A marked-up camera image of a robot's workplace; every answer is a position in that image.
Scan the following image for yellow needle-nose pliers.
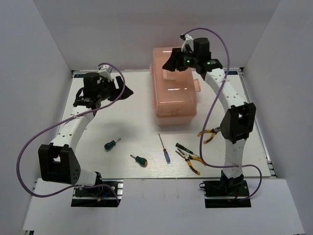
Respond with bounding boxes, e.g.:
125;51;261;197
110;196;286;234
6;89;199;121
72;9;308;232
175;149;204;175

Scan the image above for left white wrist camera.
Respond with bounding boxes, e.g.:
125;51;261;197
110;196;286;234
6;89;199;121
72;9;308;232
98;64;113;82

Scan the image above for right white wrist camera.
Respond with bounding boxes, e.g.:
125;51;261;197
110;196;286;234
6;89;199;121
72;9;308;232
180;34;194;52

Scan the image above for long blue-handled screwdriver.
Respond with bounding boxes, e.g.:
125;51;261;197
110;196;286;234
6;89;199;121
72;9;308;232
158;134;171;164

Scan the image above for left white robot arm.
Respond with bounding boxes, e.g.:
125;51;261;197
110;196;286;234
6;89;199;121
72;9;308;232
38;72;133;195

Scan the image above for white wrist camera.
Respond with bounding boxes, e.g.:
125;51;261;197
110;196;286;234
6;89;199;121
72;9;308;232
98;64;113;82
180;34;194;52

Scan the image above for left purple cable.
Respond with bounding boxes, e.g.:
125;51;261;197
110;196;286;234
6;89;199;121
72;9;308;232
16;62;127;205

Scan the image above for black green precision screwdriver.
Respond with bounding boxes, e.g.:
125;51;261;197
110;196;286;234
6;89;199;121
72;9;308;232
176;142;199;157

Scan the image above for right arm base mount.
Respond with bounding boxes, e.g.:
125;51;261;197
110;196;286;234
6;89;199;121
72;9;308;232
199;175;251;209

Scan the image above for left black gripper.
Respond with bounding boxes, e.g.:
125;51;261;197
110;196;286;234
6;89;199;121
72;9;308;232
96;75;134;101

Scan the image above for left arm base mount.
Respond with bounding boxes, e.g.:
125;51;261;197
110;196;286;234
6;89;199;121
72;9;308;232
71;179;123;208

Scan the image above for yellow cutting pliers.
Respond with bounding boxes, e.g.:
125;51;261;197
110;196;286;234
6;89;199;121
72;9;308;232
197;128;222;144

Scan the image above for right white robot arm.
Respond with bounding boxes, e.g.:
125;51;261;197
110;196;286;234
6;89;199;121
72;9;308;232
163;34;256;195

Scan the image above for green orange-capped stubby screwdriver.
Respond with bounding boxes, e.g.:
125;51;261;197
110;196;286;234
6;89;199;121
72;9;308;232
130;155;148;167

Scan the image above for pink plastic toolbox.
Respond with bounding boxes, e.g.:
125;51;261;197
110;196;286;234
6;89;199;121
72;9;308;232
150;47;201;126

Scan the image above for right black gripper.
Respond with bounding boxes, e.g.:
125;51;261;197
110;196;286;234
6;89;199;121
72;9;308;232
161;47;199;72

